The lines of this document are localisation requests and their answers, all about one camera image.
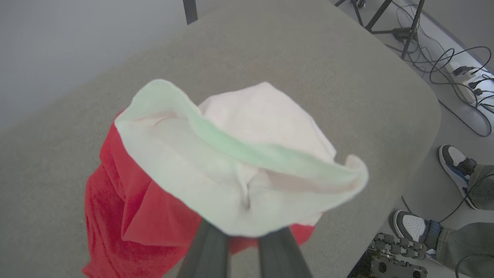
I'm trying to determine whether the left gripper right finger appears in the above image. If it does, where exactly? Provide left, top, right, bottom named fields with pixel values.
left=258, top=227, right=313, bottom=278

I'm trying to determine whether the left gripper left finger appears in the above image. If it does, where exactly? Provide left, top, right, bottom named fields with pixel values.
left=178, top=219, right=231, bottom=278

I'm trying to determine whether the red Bulls basketball jersey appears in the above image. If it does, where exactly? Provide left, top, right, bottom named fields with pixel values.
left=82, top=79, right=369, bottom=278

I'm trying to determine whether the white black blue sneaker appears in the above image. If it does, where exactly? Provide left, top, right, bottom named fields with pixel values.
left=439, top=144, right=479, bottom=210
left=393, top=210, right=442, bottom=260

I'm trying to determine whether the olive green trouser leg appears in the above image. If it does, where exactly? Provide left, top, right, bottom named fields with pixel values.
left=436, top=223, right=494, bottom=278
left=466, top=164, right=494, bottom=211

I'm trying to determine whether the grey fabric-covered table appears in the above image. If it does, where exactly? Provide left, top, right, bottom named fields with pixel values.
left=0, top=0, right=442, bottom=278

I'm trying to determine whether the black metal stand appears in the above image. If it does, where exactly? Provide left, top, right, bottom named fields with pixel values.
left=335, top=0, right=425, bottom=60

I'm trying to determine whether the dark metal post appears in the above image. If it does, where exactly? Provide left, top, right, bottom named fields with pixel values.
left=183, top=0, right=198, bottom=25

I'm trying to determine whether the white power strip with cables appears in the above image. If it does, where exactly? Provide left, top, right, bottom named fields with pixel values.
left=425, top=46, right=493, bottom=138

